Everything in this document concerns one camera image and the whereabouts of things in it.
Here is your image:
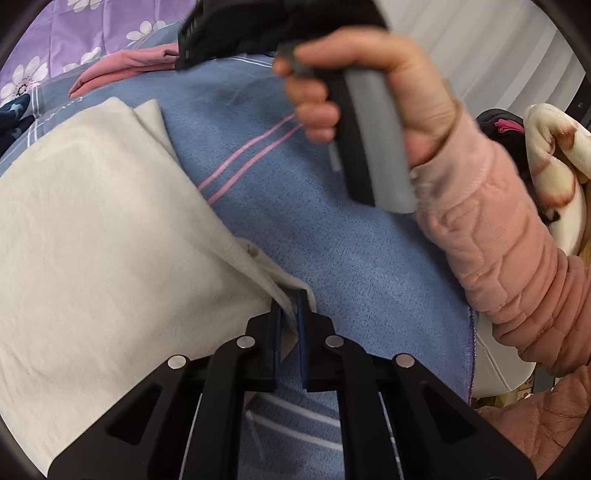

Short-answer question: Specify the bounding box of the white bed frame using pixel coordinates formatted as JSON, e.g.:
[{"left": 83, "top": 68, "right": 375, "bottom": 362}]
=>
[{"left": 471, "top": 318, "right": 539, "bottom": 400}]

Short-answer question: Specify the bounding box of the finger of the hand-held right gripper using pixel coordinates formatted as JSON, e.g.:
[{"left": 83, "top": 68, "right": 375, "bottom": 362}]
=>
[{"left": 174, "top": 0, "right": 296, "bottom": 71}]

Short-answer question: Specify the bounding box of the pink garment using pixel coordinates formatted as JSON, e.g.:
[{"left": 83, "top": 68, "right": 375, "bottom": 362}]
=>
[{"left": 68, "top": 44, "right": 181, "bottom": 99}]

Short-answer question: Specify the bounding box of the purple floral quilt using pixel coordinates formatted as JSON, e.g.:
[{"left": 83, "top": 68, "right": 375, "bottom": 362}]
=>
[{"left": 0, "top": 0, "right": 204, "bottom": 107}]

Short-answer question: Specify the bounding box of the white pleated curtain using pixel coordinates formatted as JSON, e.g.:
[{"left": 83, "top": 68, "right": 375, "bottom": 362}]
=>
[{"left": 383, "top": 0, "right": 587, "bottom": 139}]

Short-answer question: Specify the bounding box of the blue striped bed sheet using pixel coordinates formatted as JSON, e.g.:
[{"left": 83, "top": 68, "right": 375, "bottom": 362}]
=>
[{"left": 0, "top": 53, "right": 478, "bottom": 480}]

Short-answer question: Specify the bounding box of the person's right hand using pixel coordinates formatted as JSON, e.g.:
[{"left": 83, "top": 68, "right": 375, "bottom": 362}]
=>
[{"left": 272, "top": 28, "right": 463, "bottom": 168}]

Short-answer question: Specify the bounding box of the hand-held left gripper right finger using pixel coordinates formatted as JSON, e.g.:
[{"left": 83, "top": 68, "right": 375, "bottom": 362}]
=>
[{"left": 295, "top": 291, "right": 536, "bottom": 480}]

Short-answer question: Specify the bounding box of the person's right forearm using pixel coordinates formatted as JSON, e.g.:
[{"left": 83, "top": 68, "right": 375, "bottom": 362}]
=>
[{"left": 411, "top": 111, "right": 591, "bottom": 377}]

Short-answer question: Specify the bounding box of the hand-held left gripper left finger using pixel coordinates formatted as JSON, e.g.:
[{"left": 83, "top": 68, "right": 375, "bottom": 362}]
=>
[{"left": 48, "top": 300, "right": 282, "bottom": 480}]

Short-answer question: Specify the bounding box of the navy star print cloth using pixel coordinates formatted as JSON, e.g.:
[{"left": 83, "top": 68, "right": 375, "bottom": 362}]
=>
[{"left": 0, "top": 95, "right": 37, "bottom": 148}]

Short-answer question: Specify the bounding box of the white and brown plush toy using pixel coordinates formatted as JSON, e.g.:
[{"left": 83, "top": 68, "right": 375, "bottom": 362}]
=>
[{"left": 524, "top": 104, "right": 591, "bottom": 257}]

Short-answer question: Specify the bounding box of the beige long-sleeve shirt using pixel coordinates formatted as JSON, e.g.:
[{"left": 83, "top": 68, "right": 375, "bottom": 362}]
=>
[{"left": 0, "top": 96, "right": 317, "bottom": 476}]

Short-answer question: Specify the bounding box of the person's pink jacket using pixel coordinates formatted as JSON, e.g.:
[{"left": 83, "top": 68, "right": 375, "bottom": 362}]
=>
[{"left": 475, "top": 364, "right": 591, "bottom": 478}]

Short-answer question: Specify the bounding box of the dark cloth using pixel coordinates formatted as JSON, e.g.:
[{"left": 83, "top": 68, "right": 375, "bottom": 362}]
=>
[{"left": 475, "top": 108, "right": 536, "bottom": 199}]

